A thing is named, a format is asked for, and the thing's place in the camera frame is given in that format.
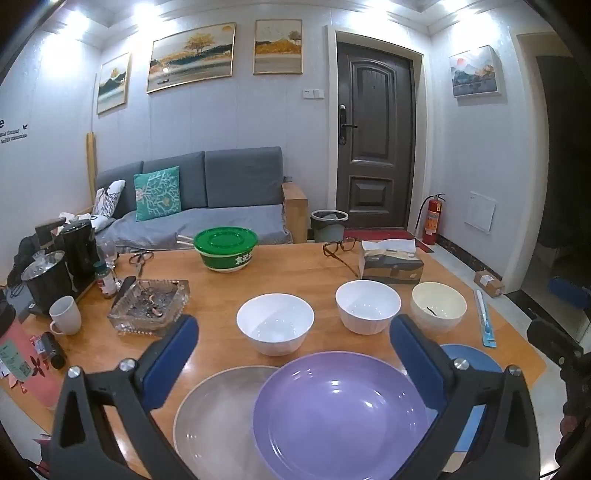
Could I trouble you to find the pink water bottle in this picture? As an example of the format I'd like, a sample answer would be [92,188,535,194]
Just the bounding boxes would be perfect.
[0,300,68,409]

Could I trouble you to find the small cardboard box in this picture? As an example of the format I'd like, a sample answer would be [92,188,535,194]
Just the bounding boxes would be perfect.
[474,270,505,298]

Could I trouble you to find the small black cylinder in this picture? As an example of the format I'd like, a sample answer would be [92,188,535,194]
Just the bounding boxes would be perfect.
[41,331,66,370]

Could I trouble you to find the black tea machine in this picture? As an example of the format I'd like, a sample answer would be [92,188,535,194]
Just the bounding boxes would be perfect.
[34,218,100,291]

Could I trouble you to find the small seasoning bottle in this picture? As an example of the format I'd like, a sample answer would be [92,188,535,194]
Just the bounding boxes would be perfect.
[94,261,118,300]

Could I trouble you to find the red fire extinguisher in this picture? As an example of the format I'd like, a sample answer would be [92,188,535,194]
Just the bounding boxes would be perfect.
[414,194,446,246]

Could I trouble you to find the cream bowl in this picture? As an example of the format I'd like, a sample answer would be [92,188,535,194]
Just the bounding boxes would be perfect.
[411,282,468,334]

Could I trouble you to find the tissue box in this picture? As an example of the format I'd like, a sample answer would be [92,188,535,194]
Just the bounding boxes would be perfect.
[359,240,424,285]

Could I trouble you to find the tortoiseshell eyeglasses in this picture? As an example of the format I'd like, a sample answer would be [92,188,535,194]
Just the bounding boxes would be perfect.
[322,237,365,278]

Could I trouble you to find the wooden stick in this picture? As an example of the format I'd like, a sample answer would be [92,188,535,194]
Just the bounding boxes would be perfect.
[85,131,99,213]

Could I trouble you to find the white framed mountain painting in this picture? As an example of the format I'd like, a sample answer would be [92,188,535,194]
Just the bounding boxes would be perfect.
[449,45,502,99]

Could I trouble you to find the grey trash bin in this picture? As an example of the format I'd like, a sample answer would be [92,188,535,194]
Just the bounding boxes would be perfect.
[310,209,348,243]

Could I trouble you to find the wide framed tree painting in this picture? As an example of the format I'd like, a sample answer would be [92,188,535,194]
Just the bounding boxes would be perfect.
[147,22,236,94]

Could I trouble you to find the door handle lock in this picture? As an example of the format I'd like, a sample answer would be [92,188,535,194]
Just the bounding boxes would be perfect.
[338,104,358,145]

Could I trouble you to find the white mug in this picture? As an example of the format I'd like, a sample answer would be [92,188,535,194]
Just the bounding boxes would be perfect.
[49,295,82,336]

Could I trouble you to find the white cloth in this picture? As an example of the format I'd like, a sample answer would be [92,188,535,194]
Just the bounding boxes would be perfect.
[60,211,116,232]

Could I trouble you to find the blue toothbrush packet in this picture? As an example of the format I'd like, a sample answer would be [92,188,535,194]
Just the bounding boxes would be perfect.
[475,289,497,348]

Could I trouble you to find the scissors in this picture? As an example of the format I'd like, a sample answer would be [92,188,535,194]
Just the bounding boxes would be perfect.
[129,250,155,278]

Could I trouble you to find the blue object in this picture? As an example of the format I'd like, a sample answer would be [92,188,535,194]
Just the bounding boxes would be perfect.
[549,276,591,311]

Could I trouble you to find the white wall panel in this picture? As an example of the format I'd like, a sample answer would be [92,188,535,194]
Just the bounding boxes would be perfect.
[464,191,497,232]

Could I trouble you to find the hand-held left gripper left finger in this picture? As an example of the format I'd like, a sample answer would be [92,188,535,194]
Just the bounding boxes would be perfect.
[46,315,200,480]

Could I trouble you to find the dark brown door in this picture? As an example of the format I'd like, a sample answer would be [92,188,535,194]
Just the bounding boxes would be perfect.
[336,41,413,230]

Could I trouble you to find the square framed golden painting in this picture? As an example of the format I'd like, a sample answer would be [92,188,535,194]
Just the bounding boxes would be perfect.
[253,19,303,75]

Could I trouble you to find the ribbed white bowl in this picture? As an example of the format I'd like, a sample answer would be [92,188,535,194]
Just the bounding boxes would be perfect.
[335,280,402,335]

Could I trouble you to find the smooth white bowl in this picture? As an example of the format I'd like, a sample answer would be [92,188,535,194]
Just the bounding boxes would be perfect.
[236,293,315,356]

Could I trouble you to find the wine glass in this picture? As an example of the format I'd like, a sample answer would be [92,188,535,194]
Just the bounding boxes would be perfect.
[99,237,122,282]

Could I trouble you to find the small framed landscape painting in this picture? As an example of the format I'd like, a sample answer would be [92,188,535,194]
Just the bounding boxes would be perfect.
[96,52,131,115]

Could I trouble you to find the white patterned cushion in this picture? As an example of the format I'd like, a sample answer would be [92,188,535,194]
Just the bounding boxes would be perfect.
[91,180,126,217]

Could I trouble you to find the wall lettering decal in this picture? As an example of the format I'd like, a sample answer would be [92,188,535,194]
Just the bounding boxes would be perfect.
[0,119,29,145]

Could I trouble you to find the blue plate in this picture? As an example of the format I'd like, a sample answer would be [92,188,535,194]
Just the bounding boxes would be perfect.
[434,344,504,453]

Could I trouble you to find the green lidded food container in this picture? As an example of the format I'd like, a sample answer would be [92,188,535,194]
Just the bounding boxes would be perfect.
[193,227,258,273]

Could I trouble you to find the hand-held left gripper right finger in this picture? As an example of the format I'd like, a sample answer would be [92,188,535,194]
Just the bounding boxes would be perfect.
[389,314,541,480]

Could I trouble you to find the teal patterned cushion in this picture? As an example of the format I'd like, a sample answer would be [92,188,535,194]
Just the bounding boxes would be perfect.
[134,167,182,222]

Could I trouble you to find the grey sofa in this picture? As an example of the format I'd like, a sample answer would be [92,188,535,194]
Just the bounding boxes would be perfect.
[95,147,309,252]

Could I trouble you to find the purple plate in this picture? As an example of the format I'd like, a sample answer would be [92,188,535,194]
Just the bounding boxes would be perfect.
[253,352,437,480]

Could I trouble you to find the glass ashtray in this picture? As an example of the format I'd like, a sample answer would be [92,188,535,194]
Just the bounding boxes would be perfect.
[107,278,190,337]

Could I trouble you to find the red door mat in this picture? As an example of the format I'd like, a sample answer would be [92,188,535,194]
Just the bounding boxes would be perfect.
[344,227,435,254]

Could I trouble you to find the steel kettle pot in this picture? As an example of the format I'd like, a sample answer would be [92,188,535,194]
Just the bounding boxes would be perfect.
[21,250,72,311]

